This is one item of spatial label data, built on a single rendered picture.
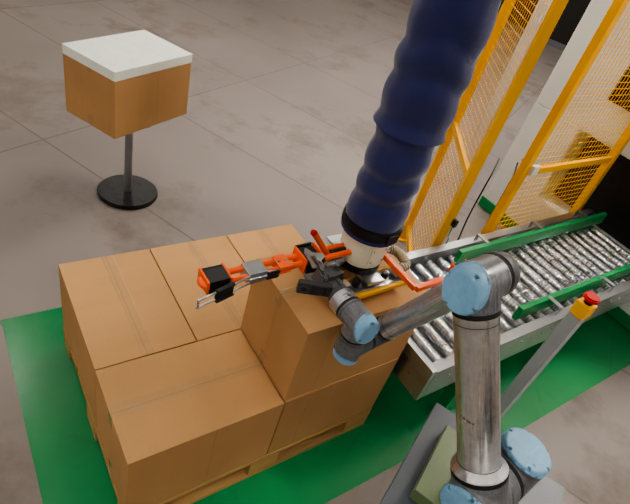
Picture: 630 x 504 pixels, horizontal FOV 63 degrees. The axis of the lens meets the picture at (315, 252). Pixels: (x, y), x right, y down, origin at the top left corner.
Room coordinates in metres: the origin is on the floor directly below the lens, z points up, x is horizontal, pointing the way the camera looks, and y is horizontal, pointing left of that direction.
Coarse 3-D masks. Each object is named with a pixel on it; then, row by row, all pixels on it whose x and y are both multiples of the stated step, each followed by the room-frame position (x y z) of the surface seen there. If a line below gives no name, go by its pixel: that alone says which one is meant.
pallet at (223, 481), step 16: (64, 336) 1.50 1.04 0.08; (96, 432) 1.08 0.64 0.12; (320, 432) 1.39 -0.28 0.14; (336, 432) 1.50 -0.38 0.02; (288, 448) 1.34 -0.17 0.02; (304, 448) 1.36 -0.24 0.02; (256, 464) 1.17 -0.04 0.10; (272, 464) 1.24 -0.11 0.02; (112, 480) 0.91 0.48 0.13; (224, 480) 1.10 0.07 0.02; (240, 480) 1.13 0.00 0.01; (176, 496) 0.92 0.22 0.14; (192, 496) 0.99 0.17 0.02
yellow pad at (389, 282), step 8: (384, 272) 1.55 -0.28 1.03; (352, 280) 1.47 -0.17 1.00; (360, 280) 1.49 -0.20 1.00; (384, 280) 1.53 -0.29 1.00; (392, 280) 1.55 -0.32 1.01; (400, 280) 1.57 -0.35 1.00; (352, 288) 1.43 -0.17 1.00; (360, 288) 1.44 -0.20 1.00; (368, 288) 1.46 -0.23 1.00; (376, 288) 1.48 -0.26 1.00; (384, 288) 1.49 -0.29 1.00; (392, 288) 1.52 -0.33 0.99; (360, 296) 1.41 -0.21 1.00; (368, 296) 1.44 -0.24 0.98
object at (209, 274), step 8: (224, 264) 1.20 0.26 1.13; (200, 272) 1.14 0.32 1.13; (208, 272) 1.15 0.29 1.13; (216, 272) 1.16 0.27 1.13; (224, 272) 1.17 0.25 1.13; (208, 280) 1.11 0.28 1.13; (216, 280) 1.12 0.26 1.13; (224, 280) 1.14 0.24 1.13; (232, 280) 1.16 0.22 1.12; (208, 288) 1.10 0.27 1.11; (216, 288) 1.12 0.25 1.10
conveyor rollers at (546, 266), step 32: (448, 256) 2.51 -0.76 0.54; (512, 256) 2.73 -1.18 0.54; (544, 256) 2.86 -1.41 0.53; (576, 256) 2.99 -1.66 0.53; (608, 256) 3.12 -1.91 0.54; (544, 288) 2.52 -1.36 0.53; (608, 288) 2.72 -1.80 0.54; (448, 320) 1.98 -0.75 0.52; (512, 320) 2.13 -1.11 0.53; (448, 352) 1.74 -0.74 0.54
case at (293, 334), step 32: (256, 288) 1.46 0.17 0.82; (288, 288) 1.39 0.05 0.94; (256, 320) 1.42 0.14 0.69; (288, 320) 1.29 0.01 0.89; (320, 320) 1.28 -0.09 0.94; (256, 352) 1.38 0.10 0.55; (288, 352) 1.25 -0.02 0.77; (320, 352) 1.27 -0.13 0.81; (384, 352) 1.52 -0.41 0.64; (288, 384) 1.21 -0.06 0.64; (320, 384) 1.31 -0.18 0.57
